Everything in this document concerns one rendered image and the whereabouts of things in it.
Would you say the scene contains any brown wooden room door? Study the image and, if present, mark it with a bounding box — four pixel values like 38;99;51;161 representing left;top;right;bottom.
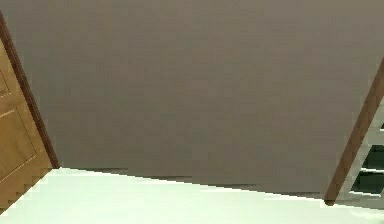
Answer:
0;11;62;215

